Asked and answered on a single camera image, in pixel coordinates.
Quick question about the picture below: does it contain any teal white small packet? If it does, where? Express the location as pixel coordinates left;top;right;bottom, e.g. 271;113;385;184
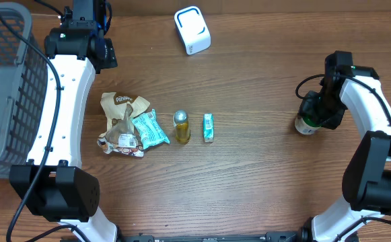
203;113;214;143

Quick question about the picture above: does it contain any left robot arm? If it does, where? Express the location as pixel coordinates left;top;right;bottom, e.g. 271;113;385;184
9;1;120;241

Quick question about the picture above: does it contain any brown snack package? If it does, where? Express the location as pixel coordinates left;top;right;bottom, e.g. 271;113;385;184
97;92;150;157

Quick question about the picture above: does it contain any green lid white jar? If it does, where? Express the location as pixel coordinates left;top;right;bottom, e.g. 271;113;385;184
294;115;321;135

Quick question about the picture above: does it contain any white barcode scanner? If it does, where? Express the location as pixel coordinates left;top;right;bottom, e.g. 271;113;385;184
174;6;211;55

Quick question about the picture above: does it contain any yellow bottle with silver cap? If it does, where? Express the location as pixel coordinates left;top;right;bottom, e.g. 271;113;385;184
173;110;190;144

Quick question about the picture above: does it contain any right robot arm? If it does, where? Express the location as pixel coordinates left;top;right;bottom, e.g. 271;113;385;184
293;50;391;241

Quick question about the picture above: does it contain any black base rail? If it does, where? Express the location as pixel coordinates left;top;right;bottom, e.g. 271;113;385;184
118;232;297;242

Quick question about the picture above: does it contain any grey plastic shopping basket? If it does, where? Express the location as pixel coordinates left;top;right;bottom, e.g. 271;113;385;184
0;2;48;179

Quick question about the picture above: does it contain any teal white large packet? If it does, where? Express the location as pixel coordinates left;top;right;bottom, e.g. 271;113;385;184
131;109;170;150

